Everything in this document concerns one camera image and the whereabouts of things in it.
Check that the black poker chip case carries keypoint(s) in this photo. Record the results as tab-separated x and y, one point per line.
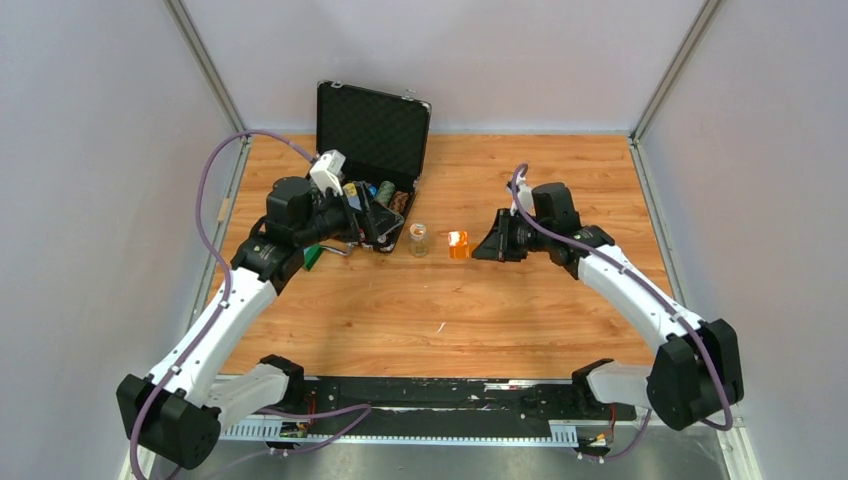
383	137

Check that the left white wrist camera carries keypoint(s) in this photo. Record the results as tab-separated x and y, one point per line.
325	172

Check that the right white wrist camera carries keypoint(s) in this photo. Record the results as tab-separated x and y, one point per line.
524	199

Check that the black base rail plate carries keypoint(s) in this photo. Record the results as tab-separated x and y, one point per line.
440	411

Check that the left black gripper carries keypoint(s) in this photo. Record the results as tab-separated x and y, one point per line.
372	221

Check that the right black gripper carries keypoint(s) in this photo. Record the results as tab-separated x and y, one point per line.
496	246

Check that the clear pill bottle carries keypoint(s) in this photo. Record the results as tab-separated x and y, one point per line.
419	240

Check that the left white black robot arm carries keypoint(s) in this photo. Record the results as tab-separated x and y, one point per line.
178	410

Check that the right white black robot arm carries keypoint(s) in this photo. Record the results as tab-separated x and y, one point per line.
696	370

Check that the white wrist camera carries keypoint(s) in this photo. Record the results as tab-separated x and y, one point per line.
325	172
524	199

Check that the orange pill organizer box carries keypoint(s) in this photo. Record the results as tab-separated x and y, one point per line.
458	242

